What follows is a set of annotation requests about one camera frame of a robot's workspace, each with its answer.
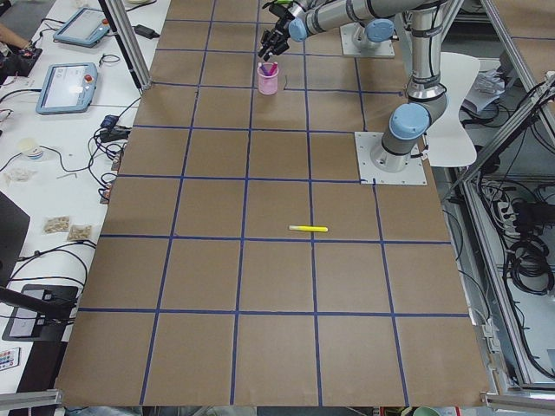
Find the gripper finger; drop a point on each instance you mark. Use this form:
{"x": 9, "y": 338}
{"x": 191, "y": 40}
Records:
{"x": 280, "y": 46}
{"x": 267, "y": 44}

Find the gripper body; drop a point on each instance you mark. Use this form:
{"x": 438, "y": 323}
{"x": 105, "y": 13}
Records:
{"x": 277, "y": 38}

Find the pink pen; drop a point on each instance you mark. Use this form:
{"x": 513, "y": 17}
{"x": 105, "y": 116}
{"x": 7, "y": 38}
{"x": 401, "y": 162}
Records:
{"x": 273, "y": 69}

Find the purple pen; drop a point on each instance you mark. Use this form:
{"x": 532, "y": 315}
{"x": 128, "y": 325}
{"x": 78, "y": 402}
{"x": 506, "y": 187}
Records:
{"x": 263, "y": 69}

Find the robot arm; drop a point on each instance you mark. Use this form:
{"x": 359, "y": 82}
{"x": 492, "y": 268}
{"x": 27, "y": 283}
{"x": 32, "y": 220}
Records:
{"x": 373, "y": 33}
{"x": 427, "y": 97}

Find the pink mesh cup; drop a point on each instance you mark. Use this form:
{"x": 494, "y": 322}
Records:
{"x": 267, "y": 85}

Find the black power adapter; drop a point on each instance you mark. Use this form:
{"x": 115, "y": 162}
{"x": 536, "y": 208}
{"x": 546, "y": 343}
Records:
{"x": 146, "y": 32}

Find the yellow pen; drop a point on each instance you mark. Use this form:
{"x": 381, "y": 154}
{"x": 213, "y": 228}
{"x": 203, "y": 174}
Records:
{"x": 308, "y": 228}

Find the far teach pendant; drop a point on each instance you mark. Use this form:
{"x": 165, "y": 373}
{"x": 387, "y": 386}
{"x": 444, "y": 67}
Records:
{"x": 85, "y": 28}

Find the teach pendant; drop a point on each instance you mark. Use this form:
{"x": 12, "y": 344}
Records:
{"x": 85, "y": 28}
{"x": 68, "y": 88}

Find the white chair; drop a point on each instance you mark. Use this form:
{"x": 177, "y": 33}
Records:
{"x": 449, "y": 143}

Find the near teach pendant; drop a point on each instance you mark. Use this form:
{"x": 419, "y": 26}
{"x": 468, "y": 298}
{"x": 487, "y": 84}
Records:
{"x": 68, "y": 88}

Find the snack bag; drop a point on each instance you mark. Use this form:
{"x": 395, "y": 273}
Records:
{"x": 79, "y": 232}
{"x": 56, "y": 224}

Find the black device on stand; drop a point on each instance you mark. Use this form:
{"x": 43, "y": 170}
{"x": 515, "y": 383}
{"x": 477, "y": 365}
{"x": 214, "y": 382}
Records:
{"x": 40, "y": 312}

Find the colourful remote control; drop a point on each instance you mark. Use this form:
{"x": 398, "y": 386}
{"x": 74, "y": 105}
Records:
{"x": 10, "y": 358}

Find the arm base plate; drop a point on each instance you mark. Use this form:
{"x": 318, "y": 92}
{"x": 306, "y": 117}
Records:
{"x": 350, "y": 47}
{"x": 378, "y": 167}

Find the aluminium frame post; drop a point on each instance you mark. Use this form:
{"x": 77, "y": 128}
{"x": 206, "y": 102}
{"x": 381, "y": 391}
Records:
{"x": 123, "y": 30}

